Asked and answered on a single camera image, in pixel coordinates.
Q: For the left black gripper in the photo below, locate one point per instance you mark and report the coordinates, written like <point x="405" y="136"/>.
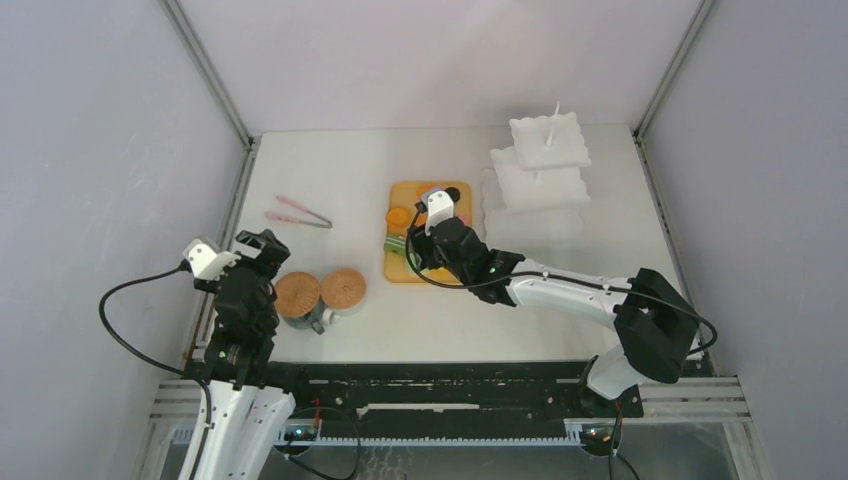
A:
<point x="273" y="255"/>

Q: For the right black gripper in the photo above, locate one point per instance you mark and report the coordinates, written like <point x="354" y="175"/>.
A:
<point x="420" y="247"/>

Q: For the pink handled metal tongs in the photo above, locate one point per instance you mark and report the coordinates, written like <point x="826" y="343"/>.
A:
<point x="305" y="216"/>

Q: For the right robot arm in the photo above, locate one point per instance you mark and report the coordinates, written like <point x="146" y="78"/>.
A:
<point x="655" y="326"/>

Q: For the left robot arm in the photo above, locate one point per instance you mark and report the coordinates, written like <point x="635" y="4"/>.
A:
<point x="235" y="362"/>

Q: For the black round cookie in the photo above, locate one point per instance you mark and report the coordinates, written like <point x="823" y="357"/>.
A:
<point x="453" y="193"/>

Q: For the grey mug with rattan lid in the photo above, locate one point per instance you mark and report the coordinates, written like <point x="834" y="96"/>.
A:
<point x="299" y="302"/>

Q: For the green layered cake slice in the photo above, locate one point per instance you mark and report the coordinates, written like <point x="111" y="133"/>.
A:
<point x="395" y="245"/>

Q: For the orange round tart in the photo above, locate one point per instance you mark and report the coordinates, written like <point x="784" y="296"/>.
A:
<point x="398" y="218"/>

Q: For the yellow serving tray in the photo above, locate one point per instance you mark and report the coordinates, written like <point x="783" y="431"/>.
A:
<point x="403" y="193"/>

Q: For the white three tier stand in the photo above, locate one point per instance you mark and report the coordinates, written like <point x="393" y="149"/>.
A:
<point x="534" y="192"/>

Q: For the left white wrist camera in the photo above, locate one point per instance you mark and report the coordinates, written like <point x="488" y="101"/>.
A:
<point x="206" y="260"/>

